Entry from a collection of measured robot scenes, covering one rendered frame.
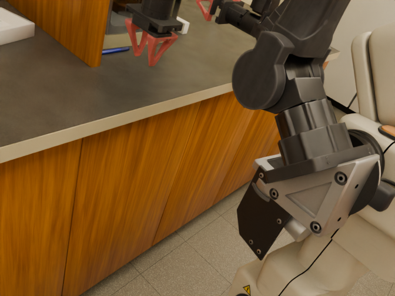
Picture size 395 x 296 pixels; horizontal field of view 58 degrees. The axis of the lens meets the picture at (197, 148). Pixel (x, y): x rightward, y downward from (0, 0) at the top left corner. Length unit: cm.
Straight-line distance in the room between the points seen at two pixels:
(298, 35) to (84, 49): 71
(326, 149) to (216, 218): 164
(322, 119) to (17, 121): 58
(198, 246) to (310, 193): 144
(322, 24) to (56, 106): 59
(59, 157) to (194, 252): 111
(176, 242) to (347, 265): 126
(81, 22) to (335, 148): 78
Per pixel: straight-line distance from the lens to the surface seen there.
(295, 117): 45
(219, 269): 184
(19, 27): 112
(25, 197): 91
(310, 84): 47
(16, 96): 88
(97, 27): 100
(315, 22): 45
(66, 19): 111
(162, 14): 72
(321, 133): 44
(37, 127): 79
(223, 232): 199
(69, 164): 91
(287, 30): 46
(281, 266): 74
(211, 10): 108
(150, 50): 73
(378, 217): 55
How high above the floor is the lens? 140
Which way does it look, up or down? 34 degrees down
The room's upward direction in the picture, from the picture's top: 20 degrees clockwise
